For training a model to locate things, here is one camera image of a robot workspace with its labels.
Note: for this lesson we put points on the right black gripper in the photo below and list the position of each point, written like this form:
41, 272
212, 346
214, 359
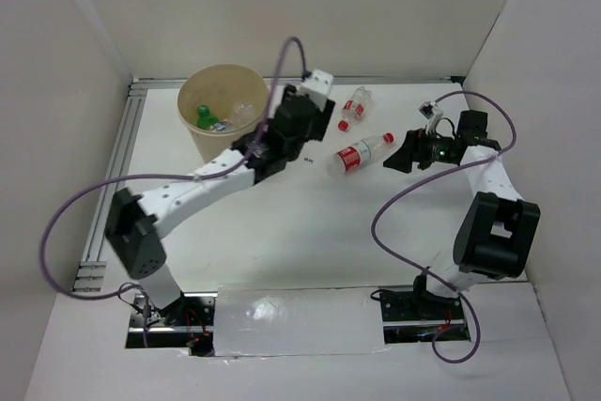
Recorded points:
415, 148

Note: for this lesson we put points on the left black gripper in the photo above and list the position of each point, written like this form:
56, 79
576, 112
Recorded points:
320, 121

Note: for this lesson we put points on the large red label bottle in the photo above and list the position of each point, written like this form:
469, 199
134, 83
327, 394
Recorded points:
359, 154

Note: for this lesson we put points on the small red label bottle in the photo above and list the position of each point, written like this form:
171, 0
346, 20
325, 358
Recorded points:
354, 108

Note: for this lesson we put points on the clear crushed bottle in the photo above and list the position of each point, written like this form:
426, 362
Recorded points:
242, 114

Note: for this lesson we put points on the green plastic bottle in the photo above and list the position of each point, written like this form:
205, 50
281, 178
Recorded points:
207, 121

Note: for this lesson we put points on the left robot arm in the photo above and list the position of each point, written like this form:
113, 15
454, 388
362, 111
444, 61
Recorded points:
137, 223

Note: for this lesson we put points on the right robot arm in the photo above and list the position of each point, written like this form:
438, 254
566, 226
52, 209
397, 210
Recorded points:
495, 238

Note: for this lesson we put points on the beige round bin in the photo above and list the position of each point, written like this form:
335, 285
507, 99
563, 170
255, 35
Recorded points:
220, 87

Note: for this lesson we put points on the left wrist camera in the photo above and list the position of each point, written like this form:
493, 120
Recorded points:
317, 86

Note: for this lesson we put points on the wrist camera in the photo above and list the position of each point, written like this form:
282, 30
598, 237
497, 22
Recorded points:
432, 113
317, 86

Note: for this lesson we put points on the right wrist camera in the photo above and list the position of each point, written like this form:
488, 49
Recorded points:
432, 113

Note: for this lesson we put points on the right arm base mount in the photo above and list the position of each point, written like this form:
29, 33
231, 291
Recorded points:
408, 320

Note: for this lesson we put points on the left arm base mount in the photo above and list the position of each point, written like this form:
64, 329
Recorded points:
191, 330

